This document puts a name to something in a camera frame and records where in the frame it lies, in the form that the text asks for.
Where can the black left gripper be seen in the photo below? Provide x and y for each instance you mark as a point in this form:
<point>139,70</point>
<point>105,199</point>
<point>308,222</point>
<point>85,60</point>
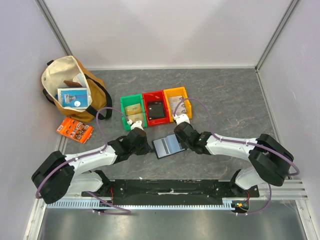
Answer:
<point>146,149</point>

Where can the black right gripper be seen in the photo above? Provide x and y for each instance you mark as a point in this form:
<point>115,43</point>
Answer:
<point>184,143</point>

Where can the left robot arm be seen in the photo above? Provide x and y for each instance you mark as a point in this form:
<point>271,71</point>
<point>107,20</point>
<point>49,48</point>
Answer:
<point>63,174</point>

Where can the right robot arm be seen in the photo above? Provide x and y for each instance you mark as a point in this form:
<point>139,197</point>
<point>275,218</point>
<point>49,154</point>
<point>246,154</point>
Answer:
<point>270,161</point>

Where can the gold card front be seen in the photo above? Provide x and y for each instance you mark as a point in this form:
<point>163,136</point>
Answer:
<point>136,117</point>

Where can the gold card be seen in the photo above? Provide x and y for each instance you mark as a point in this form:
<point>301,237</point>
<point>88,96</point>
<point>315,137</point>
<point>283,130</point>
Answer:
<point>136,117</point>
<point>133,109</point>

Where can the white patterned card stack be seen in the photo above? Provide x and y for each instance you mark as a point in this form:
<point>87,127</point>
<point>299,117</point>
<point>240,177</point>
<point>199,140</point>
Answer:
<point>177,105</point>

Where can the gold card rear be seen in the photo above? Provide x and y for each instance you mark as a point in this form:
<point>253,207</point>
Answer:
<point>133,109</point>

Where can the black cards in bin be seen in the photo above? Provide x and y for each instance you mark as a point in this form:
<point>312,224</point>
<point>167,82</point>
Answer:
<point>155,110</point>

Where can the red plastic bin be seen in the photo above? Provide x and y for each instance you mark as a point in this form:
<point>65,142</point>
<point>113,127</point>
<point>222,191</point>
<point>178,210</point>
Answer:
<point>151,97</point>

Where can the green plastic bin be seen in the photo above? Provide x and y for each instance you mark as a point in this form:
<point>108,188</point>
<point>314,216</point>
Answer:
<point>131,100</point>

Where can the yellow plastic bin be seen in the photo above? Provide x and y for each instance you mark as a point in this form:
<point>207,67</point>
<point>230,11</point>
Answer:
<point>178,93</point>

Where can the orange snack packet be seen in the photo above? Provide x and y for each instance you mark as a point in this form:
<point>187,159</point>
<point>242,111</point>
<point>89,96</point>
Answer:
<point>75,130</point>

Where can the blue white booklet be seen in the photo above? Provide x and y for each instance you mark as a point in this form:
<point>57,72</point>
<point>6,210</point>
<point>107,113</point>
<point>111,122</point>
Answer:
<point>74,97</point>

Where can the silver foil packet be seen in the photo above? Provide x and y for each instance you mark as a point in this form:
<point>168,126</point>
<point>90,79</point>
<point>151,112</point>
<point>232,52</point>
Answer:
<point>80,79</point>

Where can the brown wallet in bag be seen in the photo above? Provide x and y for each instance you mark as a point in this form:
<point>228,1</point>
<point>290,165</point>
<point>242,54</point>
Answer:
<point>72,84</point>

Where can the mustard canvas tote bag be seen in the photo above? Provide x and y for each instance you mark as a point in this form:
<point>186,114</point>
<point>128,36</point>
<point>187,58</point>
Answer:
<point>66,68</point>

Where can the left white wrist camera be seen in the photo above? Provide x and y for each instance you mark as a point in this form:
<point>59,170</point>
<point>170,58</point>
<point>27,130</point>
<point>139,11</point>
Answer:
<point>137,124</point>

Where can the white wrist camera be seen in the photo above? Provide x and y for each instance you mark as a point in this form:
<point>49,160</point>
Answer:
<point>137,124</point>
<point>182,118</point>

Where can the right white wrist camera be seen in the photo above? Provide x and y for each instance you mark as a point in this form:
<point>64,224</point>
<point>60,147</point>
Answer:
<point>182,118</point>

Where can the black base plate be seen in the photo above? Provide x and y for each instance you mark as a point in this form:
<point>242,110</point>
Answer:
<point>169,192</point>

